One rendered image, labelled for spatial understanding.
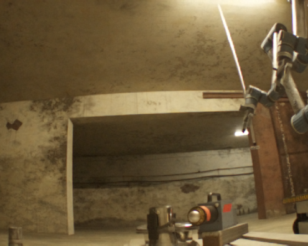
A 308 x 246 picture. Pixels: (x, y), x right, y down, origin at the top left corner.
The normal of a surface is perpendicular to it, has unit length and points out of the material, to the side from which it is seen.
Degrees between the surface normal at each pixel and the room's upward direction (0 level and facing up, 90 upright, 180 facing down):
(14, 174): 90
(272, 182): 90
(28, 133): 90
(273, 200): 90
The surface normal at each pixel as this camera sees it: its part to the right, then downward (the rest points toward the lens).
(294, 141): 0.04, -0.36
